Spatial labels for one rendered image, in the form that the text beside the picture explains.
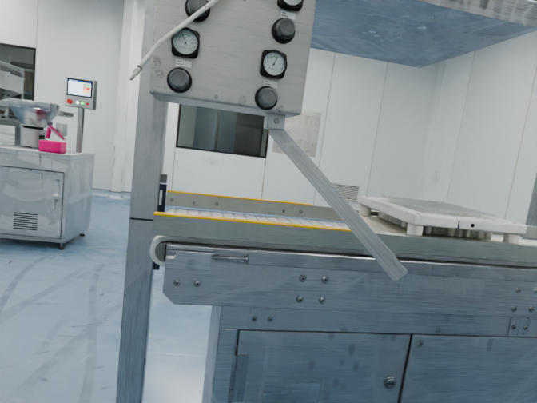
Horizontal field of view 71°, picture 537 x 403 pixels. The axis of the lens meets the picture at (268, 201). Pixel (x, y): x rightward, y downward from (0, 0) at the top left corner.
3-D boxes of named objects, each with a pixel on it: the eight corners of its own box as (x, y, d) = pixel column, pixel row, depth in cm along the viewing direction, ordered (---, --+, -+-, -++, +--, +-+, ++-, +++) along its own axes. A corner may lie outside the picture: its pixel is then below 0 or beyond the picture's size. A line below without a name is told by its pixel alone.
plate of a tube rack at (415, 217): (413, 225, 68) (415, 214, 68) (356, 203, 92) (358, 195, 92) (526, 235, 73) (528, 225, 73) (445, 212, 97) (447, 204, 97)
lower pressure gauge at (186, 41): (169, 53, 50) (172, 24, 50) (170, 55, 51) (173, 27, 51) (198, 58, 51) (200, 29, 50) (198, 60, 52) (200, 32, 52)
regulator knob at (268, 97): (256, 106, 52) (260, 74, 52) (252, 108, 55) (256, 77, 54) (279, 110, 53) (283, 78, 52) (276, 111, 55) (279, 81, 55)
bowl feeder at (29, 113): (-3, 145, 295) (-2, 96, 290) (21, 145, 330) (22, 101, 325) (62, 153, 301) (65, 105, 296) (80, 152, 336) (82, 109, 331)
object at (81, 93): (61, 150, 321) (65, 74, 313) (65, 150, 331) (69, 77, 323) (89, 153, 324) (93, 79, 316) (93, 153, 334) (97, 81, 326)
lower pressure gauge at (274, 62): (260, 74, 53) (263, 46, 52) (258, 76, 54) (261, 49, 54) (285, 79, 54) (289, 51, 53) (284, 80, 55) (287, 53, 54)
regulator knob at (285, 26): (273, 37, 51) (277, 2, 51) (270, 41, 54) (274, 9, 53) (297, 41, 52) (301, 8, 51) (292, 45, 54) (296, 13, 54)
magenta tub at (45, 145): (37, 151, 287) (37, 139, 285) (45, 150, 298) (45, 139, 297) (60, 153, 289) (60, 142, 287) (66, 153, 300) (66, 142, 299)
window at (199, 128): (175, 147, 569) (182, 67, 554) (175, 147, 571) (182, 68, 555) (265, 158, 587) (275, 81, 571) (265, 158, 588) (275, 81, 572)
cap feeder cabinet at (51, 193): (-22, 244, 289) (-20, 145, 279) (18, 228, 345) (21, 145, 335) (65, 252, 297) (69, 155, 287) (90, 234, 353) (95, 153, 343)
